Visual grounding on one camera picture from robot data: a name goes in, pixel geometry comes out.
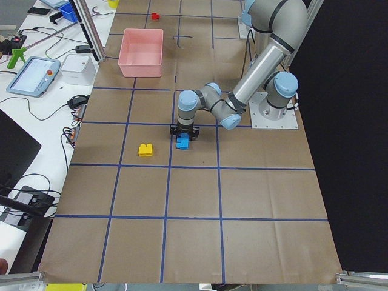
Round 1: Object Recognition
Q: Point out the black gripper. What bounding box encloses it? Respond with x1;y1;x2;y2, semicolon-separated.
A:
170;122;200;141

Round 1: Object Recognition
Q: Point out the blue toy block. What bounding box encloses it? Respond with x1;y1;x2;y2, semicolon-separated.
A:
176;133;190;150

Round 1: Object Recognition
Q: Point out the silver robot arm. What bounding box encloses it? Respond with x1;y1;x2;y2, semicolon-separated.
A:
170;0;307;141

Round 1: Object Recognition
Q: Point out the pink plastic box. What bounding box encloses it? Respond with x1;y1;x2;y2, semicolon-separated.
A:
118;28;164;78

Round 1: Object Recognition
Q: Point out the white square box device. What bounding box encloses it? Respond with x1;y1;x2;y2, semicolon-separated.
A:
61;54;96;85

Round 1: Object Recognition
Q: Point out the yellow toy block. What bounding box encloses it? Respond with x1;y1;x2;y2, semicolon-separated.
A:
138;143;153;157

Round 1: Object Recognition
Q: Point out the black power adapter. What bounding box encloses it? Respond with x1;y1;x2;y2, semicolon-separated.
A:
75;45;91;54

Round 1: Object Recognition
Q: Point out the teach pendant tablet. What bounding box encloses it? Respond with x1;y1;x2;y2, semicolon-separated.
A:
6;56;61;97

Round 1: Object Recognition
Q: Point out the blue plastic bin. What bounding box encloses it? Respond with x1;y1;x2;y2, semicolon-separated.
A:
59;3;78;23

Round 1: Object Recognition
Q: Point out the green plastic tool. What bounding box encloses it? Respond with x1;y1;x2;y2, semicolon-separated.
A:
7;47;27;69

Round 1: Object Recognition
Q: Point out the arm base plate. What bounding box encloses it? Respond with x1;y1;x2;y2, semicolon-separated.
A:
248;92;299;130
237;16;255;39

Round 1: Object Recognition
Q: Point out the aluminium frame post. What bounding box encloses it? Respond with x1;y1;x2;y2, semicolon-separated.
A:
69;0;105;63

